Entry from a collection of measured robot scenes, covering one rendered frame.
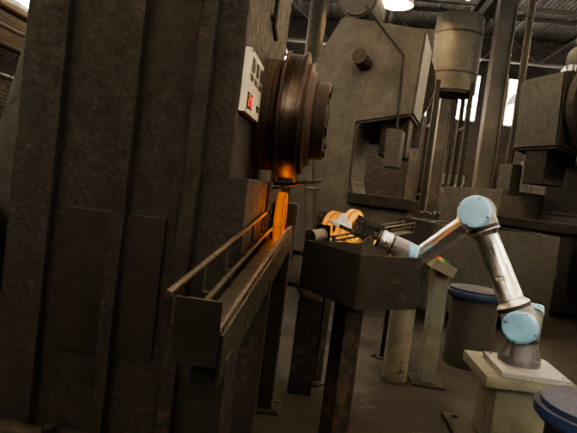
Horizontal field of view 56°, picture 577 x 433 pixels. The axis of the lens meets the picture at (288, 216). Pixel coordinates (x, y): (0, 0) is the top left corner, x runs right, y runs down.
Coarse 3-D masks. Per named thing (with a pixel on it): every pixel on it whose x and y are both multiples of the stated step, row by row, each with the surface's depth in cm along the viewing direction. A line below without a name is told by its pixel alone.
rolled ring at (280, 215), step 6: (282, 192) 199; (276, 198) 195; (282, 198) 195; (276, 204) 193; (282, 204) 193; (276, 210) 193; (282, 210) 193; (276, 216) 192; (282, 216) 193; (276, 222) 193; (282, 222) 195; (276, 228) 193; (282, 228) 206; (276, 234) 195; (276, 240) 199
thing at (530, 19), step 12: (0, 0) 843; (12, 12) 882; (24, 12) 907; (528, 12) 780; (0, 24) 889; (528, 24) 779; (24, 36) 958; (528, 36) 779; (12, 48) 957; (528, 48) 780; (516, 96) 786; (516, 108) 785; (516, 120) 785
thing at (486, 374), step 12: (468, 360) 211; (480, 360) 206; (480, 372) 195; (492, 372) 193; (492, 384) 188; (504, 384) 188; (516, 384) 187; (528, 384) 187; (540, 384) 187; (552, 384) 187
